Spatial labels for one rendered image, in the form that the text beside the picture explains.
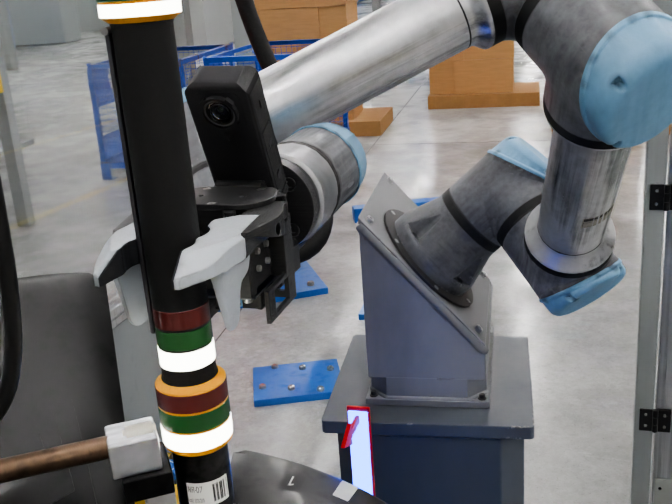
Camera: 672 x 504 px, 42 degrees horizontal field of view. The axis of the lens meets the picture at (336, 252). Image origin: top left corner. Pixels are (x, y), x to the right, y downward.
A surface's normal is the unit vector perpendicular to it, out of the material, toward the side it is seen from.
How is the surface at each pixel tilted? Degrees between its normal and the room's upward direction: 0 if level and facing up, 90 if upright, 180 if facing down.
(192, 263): 42
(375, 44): 67
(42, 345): 37
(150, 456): 90
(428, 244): 60
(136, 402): 90
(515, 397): 0
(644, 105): 120
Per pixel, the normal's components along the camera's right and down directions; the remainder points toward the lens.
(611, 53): -0.54, -0.13
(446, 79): -0.24, 0.33
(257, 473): 0.14, -0.91
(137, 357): 0.96, 0.03
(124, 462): 0.32, 0.28
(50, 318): 0.28, -0.63
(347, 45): -0.12, -0.38
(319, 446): -0.07, -0.95
